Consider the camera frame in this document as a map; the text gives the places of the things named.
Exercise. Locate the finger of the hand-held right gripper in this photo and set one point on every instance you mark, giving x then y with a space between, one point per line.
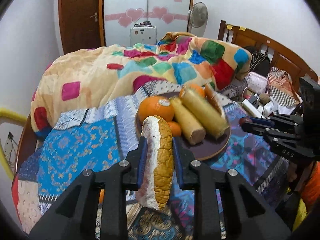
262 121
257 131

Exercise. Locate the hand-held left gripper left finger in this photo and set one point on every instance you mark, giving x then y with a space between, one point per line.
142 160

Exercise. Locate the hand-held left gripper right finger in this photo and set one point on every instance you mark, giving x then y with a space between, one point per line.
178 160

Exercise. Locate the peeled pomelo segment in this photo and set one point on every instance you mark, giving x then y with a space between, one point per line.
213 97
157 160

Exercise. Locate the small dark red date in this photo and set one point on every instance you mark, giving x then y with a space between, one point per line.
243 121

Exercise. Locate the small tangerine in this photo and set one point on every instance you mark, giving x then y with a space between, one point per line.
101 197
175 128

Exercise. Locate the purple round plate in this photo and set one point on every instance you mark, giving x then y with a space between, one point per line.
212 147

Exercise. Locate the yellow sugarcane piece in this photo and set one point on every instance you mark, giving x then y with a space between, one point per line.
187 122
205 112

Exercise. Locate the large orange with sticker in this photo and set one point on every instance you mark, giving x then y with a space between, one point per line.
152 110

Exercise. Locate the large plain orange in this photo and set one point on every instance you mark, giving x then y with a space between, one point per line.
197 88

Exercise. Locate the white charger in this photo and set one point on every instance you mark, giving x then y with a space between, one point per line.
268 109

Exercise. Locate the white power strip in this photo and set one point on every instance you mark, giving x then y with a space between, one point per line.
251 107

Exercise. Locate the striped cloth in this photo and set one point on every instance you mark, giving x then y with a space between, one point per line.
282 90

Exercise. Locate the pink quilted cloth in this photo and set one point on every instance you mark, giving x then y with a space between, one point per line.
257 82

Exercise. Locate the black backpack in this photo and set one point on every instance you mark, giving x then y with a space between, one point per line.
258 60

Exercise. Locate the wooden headboard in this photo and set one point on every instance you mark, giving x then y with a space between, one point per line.
280 52

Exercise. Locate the colourful patchwork blanket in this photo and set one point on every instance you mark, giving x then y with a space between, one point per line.
100 75

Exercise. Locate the standing electric fan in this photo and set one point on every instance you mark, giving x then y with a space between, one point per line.
198 15

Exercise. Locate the white box appliance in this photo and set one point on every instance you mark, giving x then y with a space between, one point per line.
143 35

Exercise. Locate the yellow foam tube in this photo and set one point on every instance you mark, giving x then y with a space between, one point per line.
10 112

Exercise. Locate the wooden wardrobe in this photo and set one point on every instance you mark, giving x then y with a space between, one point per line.
102 10

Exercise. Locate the brown wooden door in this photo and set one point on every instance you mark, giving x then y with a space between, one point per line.
77 17

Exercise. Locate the wooden bed frame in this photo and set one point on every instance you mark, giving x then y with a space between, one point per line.
23 142

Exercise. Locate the white wall socket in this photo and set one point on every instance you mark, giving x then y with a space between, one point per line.
10 136

